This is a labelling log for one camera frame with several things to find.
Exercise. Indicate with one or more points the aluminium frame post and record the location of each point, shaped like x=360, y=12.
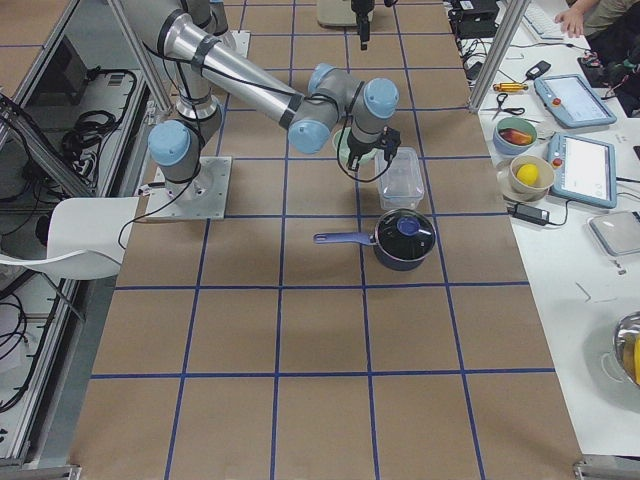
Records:
x=512, y=17

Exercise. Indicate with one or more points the orange screwdriver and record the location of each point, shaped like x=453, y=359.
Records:
x=510, y=87

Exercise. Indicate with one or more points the upper teach pendant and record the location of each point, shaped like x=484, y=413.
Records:
x=572, y=102

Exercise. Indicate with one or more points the yellow lemon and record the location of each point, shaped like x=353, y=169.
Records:
x=528, y=174

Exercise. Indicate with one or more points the black power adapter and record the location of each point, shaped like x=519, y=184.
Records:
x=529, y=214

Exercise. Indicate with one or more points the blue pot with lid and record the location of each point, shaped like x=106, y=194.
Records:
x=402, y=239

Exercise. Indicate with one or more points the clear plastic container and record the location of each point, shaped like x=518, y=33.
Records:
x=401, y=186

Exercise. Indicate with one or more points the teach pendant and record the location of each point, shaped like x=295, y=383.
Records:
x=584, y=169
x=572, y=102

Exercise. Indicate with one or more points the metal bowl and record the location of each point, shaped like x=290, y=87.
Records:
x=626, y=346

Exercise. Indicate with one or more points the person's hand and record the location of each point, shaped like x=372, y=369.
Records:
x=571, y=22

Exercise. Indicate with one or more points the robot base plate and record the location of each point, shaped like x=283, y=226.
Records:
x=205, y=198

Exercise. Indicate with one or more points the beige bowl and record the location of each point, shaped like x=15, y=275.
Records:
x=514, y=190

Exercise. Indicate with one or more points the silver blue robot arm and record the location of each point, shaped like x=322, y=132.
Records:
x=193, y=36

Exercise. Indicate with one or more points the green bowl with fruit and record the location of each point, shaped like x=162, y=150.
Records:
x=513, y=136

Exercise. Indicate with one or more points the white lidded box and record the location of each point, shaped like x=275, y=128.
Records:
x=618, y=232

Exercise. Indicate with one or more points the lower teach pendant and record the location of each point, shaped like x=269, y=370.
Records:
x=584, y=169

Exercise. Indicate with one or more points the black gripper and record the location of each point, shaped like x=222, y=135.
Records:
x=356, y=151

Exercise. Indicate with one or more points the scissors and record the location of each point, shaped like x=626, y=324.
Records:
x=501, y=98

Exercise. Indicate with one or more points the white chair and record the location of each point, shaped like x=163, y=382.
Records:
x=86, y=240

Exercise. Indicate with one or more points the white keyboard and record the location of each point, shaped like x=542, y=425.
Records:
x=540, y=24

